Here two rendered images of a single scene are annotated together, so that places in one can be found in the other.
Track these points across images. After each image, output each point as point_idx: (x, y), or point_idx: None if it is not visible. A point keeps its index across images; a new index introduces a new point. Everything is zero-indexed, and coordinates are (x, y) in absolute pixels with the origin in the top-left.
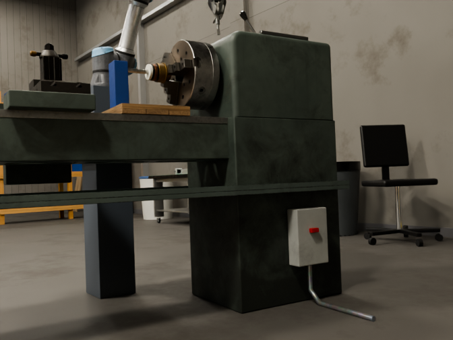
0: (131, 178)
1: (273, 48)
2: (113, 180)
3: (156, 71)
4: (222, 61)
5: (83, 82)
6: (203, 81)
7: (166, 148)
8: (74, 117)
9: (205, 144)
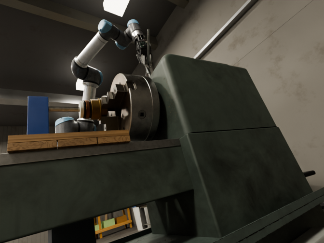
0: (94, 231)
1: (205, 68)
2: (73, 239)
3: (87, 105)
4: (158, 86)
5: None
6: (142, 104)
7: (98, 195)
8: None
9: (159, 176)
